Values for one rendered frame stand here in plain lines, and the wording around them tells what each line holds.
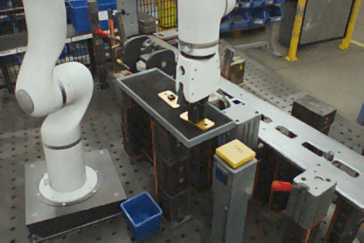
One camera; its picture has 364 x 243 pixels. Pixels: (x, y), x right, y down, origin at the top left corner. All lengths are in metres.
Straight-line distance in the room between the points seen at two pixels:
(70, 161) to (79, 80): 0.26
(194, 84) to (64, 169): 0.58
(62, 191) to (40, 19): 0.56
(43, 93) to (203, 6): 0.51
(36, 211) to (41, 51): 0.51
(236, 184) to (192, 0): 0.38
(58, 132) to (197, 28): 0.58
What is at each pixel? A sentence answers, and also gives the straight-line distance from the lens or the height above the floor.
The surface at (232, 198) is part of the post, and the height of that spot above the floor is 1.06.
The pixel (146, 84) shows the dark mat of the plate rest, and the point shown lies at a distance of 0.95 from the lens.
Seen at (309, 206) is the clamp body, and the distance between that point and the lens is 0.82.
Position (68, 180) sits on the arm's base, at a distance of 1.14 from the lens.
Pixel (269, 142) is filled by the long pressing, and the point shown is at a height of 1.00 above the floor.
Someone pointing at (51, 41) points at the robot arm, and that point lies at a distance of 0.93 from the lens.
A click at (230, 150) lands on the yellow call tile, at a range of 0.70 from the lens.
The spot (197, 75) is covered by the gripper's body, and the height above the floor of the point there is 1.30.
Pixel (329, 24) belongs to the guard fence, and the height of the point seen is 0.36.
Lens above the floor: 1.60
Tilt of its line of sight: 31 degrees down
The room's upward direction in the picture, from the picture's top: straight up
